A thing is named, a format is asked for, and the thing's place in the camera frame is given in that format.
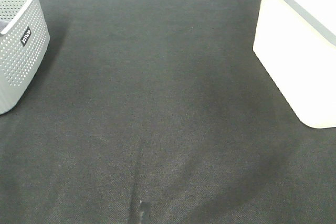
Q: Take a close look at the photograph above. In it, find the black fabric table mat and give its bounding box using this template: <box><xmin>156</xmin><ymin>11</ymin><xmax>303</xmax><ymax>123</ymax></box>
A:
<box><xmin>1</xmin><ymin>0</ymin><xmax>335</xmax><ymax>223</ymax></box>

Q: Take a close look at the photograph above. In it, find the white plastic storage bin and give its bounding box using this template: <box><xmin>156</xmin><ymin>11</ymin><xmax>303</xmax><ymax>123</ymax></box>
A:
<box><xmin>253</xmin><ymin>0</ymin><xmax>335</xmax><ymax>129</ymax></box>

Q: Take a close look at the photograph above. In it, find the grey perforated plastic basket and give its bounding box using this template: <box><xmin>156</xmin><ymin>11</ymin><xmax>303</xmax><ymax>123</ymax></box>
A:
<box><xmin>1</xmin><ymin>0</ymin><xmax>50</xmax><ymax>114</ymax></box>

